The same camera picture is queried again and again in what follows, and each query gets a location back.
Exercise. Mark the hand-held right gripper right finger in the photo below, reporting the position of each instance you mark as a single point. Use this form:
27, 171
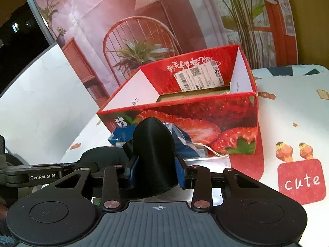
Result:
180, 172

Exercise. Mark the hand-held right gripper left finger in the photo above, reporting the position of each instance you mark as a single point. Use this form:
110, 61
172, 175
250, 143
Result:
134, 172

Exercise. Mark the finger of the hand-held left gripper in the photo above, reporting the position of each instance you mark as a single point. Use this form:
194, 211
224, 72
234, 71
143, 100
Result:
70, 169

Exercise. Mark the red strawberry cardboard box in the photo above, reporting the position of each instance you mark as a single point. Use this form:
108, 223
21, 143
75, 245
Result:
231, 108

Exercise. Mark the white plastic bag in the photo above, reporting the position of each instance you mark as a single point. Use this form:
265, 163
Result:
205, 163

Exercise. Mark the blue plastic packet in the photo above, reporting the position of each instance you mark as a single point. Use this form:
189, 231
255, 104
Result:
120, 133

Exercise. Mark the printed tablecloth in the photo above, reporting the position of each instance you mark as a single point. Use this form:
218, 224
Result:
295, 108

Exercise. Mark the grey metal window frame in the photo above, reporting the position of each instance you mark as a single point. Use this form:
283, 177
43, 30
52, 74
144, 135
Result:
36, 10

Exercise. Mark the wall poster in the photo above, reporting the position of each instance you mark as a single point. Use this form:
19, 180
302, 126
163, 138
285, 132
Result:
102, 5

